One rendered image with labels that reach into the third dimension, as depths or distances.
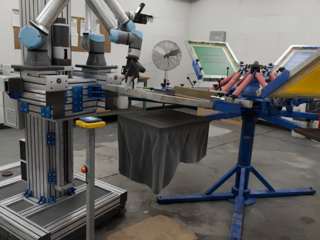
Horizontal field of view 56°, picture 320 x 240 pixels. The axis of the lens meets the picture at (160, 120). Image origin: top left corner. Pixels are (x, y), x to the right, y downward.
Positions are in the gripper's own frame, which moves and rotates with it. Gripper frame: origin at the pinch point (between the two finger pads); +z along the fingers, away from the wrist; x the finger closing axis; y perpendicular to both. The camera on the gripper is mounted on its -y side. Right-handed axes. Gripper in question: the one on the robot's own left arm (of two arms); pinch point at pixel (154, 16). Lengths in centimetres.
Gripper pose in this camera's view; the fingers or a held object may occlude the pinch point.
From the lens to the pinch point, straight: 272.5
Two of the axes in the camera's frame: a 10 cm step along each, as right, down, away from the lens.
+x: 5.2, 3.4, -7.8
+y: -1.2, 9.4, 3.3
